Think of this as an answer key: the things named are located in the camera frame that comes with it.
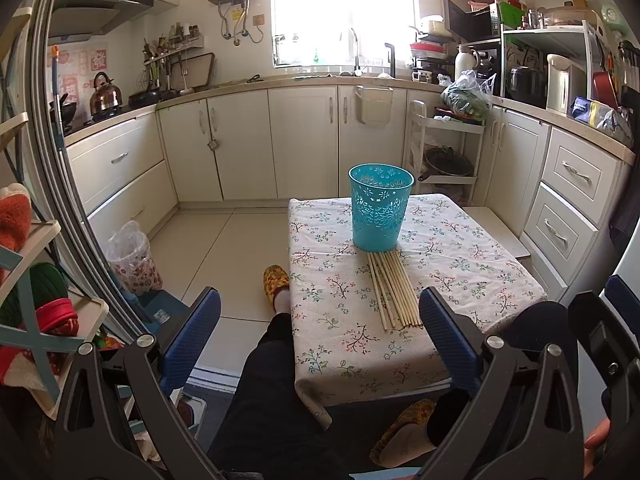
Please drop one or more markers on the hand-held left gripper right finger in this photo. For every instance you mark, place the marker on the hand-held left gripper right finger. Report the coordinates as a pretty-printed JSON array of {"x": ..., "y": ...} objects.
[{"x": 447, "y": 340}]

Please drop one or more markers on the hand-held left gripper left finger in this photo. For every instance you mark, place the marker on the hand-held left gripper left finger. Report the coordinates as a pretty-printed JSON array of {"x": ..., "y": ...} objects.
[{"x": 192, "y": 330}]

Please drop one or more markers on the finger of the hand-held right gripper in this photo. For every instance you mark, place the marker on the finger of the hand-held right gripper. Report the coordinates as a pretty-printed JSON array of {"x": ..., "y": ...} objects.
[
  {"x": 624, "y": 294},
  {"x": 595, "y": 332}
]

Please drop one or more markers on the bundle of wooden chopsticks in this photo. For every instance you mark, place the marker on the bundle of wooden chopsticks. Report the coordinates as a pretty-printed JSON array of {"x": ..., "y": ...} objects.
[{"x": 395, "y": 290}]

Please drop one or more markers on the blue plastic basket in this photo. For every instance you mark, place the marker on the blue plastic basket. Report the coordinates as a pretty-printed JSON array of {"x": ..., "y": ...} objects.
[{"x": 380, "y": 210}]

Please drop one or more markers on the person's right hand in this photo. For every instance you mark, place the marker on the person's right hand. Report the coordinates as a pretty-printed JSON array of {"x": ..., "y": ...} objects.
[{"x": 597, "y": 442}]

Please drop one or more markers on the blue cardboard box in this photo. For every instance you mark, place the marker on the blue cardboard box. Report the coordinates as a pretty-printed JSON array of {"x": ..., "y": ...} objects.
[{"x": 162, "y": 310}]

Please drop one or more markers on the bin with plastic bag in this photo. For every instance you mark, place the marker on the bin with plastic bag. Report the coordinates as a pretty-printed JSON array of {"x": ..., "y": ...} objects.
[{"x": 132, "y": 260}]

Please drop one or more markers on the white drawer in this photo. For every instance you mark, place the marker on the white drawer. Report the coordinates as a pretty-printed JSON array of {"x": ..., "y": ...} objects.
[
  {"x": 115, "y": 155},
  {"x": 580, "y": 167},
  {"x": 135, "y": 200},
  {"x": 560, "y": 225}
]

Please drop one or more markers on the yellow patterned slipper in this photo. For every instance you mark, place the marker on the yellow patterned slipper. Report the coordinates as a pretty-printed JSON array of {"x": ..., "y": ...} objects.
[
  {"x": 400, "y": 435},
  {"x": 276, "y": 282}
]

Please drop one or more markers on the person's left leg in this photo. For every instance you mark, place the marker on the person's left leg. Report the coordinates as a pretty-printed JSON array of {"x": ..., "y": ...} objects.
[{"x": 280, "y": 390}]

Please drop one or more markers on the floral tablecloth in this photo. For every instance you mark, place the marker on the floral tablecloth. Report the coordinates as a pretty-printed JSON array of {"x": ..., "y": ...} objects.
[{"x": 340, "y": 280}]

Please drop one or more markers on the red round item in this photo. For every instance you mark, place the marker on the red round item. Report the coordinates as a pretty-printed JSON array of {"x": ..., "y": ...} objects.
[{"x": 57, "y": 316}]

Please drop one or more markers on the white storage rack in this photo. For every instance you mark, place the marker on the white storage rack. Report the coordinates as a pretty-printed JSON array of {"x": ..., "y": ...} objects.
[{"x": 45, "y": 355}]

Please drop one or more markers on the green round item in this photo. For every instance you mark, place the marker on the green round item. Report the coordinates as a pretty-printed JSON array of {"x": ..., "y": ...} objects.
[{"x": 35, "y": 290}]

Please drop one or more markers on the dark pot with lid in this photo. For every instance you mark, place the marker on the dark pot with lid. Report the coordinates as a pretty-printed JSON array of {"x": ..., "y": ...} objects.
[{"x": 447, "y": 162}]

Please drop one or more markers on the blue snack bag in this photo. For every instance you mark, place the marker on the blue snack bag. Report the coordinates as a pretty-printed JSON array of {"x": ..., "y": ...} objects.
[{"x": 587, "y": 109}]

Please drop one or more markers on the red pan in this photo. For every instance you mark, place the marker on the red pan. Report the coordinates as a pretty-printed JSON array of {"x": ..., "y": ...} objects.
[{"x": 604, "y": 89}]

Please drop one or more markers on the white base cabinet doors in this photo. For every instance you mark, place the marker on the white base cabinet doors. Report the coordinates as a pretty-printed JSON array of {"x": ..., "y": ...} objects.
[{"x": 280, "y": 140}]

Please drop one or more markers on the orange cloth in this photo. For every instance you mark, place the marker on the orange cloth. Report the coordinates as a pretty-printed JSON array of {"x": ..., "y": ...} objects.
[{"x": 12, "y": 217}]

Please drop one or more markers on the white trolley rack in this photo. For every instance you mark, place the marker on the white trolley rack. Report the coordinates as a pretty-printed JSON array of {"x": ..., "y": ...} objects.
[{"x": 415, "y": 130}]

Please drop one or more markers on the gas stove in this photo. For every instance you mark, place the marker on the gas stove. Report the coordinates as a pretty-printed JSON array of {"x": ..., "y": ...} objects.
[{"x": 107, "y": 115}]

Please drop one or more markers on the black rice cooker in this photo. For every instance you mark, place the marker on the black rice cooker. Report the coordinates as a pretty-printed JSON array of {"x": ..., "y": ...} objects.
[{"x": 525, "y": 85}]

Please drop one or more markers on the black frying pan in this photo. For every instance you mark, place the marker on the black frying pan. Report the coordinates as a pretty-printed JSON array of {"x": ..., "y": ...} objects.
[{"x": 145, "y": 96}]

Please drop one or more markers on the bag of green vegetables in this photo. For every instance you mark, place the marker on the bag of green vegetables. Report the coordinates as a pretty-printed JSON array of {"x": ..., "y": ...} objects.
[{"x": 467, "y": 97}]

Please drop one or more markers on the white hanging bin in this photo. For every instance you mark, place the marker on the white hanging bin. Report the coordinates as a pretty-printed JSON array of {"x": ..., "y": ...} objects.
[{"x": 374, "y": 106}]

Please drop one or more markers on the steel kettle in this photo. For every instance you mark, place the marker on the steel kettle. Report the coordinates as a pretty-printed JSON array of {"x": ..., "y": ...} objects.
[{"x": 106, "y": 96}]

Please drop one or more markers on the black wok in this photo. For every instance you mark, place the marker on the black wok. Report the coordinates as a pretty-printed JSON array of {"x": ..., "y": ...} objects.
[{"x": 64, "y": 112}]

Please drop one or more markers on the beige cutting board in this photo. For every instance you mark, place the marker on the beige cutting board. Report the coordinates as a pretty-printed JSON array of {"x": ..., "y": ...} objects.
[{"x": 199, "y": 70}]

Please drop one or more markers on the white counter shelf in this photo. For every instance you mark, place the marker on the white counter shelf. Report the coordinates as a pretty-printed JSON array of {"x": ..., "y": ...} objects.
[{"x": 545, "y": 35}]

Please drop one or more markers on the green round clock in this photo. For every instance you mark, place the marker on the green round clock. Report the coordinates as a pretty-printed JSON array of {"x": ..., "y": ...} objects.
[{"x": 611, "y": 17}]

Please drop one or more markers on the white thermos jug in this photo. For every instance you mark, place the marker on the white thermos jug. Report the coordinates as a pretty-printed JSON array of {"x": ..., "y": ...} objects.
[{"x": 465, "y": 62}]

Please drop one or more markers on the black tap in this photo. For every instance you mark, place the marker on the black tap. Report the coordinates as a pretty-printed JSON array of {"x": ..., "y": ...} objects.
[{"x": 391, "y": 60}]

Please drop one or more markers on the stack of dishes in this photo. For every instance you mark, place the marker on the stack of dishes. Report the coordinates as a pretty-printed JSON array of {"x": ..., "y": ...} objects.
[{"x": 429, "y": 45}]

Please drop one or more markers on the chrome faucet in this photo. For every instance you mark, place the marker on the chrome faucet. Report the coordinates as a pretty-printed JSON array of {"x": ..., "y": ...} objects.
[{"x": 356, "y": 50}]

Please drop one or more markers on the microwave oven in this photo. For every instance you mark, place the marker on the microwave oven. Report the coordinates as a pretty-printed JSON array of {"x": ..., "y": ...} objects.
[{"x": 472, "y": 20}]

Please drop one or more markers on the range hood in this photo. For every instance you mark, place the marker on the range hood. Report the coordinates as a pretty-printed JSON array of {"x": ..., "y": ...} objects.
[{"x": 100, "y": 7}]

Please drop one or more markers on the window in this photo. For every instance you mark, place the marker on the window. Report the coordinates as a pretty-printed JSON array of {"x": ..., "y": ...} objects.
[{"x": 345, "y": 10}]

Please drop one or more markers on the grey door frame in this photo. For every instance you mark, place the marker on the grey door frame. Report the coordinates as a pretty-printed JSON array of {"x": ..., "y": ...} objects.
[{"x": 65, "y": 175}]

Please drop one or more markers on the red wall stickers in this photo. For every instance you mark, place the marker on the red wall stickers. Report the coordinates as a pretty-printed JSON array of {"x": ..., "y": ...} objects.
[{"x": 95, "y": 62}]

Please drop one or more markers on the wall spice rack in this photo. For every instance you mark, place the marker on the wall spice rack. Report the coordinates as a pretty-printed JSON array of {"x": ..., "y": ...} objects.
[{"x": 175, "y": 42}]

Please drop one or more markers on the wall socket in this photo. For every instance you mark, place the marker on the wall socket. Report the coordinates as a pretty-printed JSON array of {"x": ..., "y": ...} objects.
[{"x": 259, "y": 19}]

